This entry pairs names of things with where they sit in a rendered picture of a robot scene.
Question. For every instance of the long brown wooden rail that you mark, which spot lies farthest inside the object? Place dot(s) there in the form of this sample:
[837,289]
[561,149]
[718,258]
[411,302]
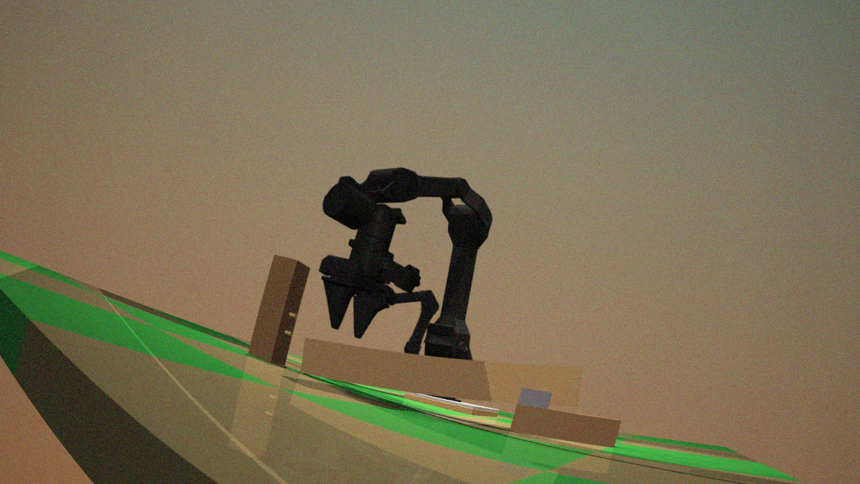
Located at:
[444,377]

